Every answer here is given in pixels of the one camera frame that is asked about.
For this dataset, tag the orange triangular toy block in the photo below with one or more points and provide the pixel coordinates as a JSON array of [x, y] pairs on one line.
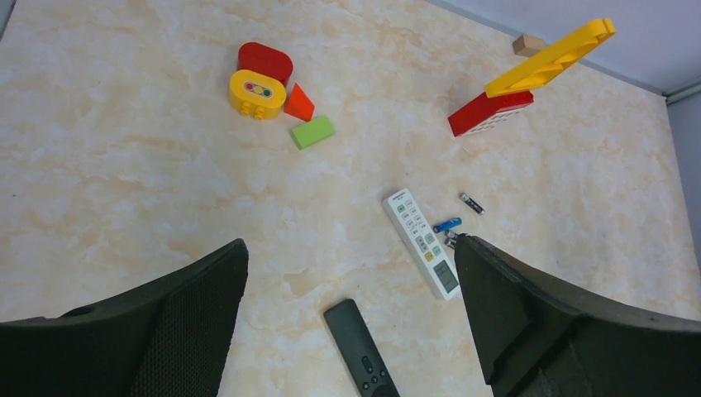
[[299, 105]]

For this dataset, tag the small wooden cube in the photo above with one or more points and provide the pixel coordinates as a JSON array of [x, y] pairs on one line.
[[528, 46]]

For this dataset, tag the yellow traffic light block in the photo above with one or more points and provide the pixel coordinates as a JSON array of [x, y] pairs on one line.
[[256, 95]]

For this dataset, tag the green toy block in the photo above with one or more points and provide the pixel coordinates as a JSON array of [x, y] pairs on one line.
[[312, 132]]

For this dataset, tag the black TV remote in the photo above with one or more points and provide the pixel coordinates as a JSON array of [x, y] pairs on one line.
[[362, 358]]

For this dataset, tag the red rounded toy block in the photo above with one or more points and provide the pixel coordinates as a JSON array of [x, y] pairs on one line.
[[265, 60]]

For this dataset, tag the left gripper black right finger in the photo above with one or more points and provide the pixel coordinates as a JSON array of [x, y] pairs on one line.
[[538, 335]]

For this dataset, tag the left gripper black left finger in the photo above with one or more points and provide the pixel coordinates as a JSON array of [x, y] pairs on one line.
[[168, 337]]

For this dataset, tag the red window toy block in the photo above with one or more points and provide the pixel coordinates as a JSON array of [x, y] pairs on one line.
[[483, 112]]

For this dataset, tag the white air conditioner remote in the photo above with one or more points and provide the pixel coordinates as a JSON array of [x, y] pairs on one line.
[[423, 245]]

